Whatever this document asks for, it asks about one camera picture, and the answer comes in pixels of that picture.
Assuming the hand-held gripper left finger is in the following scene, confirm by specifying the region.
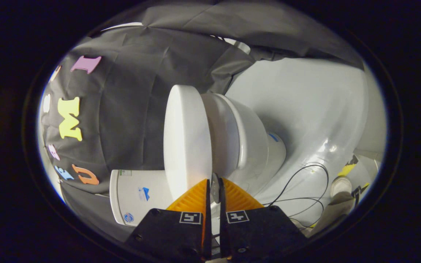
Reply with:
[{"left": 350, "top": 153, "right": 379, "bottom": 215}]
[{"left": 125, "top": 178, "right": 212, "bottom": 262}]

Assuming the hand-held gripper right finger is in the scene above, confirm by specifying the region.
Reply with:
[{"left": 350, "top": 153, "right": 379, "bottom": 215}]
[{"left": 218, "top": 178, "right": 308, "bottom": 262}]

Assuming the yellow black floor tape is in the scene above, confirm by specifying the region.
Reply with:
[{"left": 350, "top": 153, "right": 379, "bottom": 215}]
[{"left": 338, "top": 155, "right": 359, "bottom": 178}]

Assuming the thin black cable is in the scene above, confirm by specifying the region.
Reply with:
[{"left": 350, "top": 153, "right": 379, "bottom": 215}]
[{"left": 263, "top": 163, "right": 330, "bottom": 229}]

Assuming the black backdrop cloth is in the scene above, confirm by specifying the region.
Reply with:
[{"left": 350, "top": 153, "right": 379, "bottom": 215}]
[{"left": 39, "top": 0, "right": 364, "bottom": 242}]

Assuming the person's beige trouser leg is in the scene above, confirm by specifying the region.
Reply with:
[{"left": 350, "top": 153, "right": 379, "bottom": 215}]
[{"left": 308, "top": 191, "right": 356, "bottom": 238}]

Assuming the person's white shoe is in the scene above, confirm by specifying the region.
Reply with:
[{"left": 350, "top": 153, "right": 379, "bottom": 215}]
[{"left": 330, "top": 176, "right": 352, "bottom": 198}]

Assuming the white toilet bowl with seat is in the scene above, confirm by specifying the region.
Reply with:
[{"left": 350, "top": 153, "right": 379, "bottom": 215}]
[{"left": 201, "top": 92, "right": 287, "bottom": 198}]

